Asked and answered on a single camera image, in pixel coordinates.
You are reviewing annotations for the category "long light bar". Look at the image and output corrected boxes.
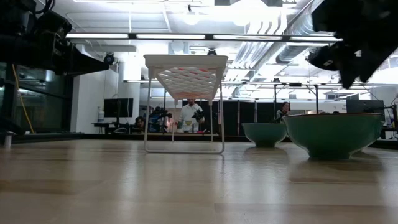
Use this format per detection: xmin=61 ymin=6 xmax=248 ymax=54
xmin=65 ymin=32 xmax=343 ymax=43

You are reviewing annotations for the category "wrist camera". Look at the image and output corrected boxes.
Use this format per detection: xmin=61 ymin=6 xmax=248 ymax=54
xmin=36 ymin=11 xmax=73 ymax=43
xmin=306 ymin=45 xmax=340 ymax=72

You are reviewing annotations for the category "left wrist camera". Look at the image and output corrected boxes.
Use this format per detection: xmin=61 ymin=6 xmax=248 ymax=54
xmin=36 ymin=11 xmax=73 ymax=43

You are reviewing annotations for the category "black blue background robot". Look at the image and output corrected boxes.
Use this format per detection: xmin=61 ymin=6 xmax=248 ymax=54
xmin=148 ymin=106 xmax=172 ymax=133

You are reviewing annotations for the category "person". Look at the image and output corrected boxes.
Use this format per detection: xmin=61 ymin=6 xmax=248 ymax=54
xmin=178 ymin=98 xmax=206 ymax=133
xmin=135 ymin=116 xmax=147 ymax=133
xmin=275 ymin=101 xmax=292 ymax=124

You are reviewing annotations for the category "white lattice shelf rack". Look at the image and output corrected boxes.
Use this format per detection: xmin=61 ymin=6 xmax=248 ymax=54
xmin=143 ymin=54 xmax=229 ymax=155

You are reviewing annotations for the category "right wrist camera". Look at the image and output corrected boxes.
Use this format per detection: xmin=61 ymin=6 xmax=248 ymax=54
xmin=306 ymin=45 xmax=340 ymax=72

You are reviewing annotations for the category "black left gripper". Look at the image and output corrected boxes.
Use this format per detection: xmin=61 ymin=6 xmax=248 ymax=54
xmin=30 ymin=37 xmax=109 ymax=75

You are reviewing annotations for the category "black monitor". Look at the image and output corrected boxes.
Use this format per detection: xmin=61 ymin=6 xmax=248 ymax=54
xmin=103 ymin=98 xmax=134 ymax=118

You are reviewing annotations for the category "teal ceramic patterned bowl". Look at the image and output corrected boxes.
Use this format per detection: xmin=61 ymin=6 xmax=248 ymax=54
xmin=282 ymin=113 xmax=386 ymax=161
xmin=241 ymin=122 xmax=289 ymax=149

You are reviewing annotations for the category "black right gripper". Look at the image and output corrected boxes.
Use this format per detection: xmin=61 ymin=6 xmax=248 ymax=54
xmin=312 ymin=0 xmax=398 ymax=90

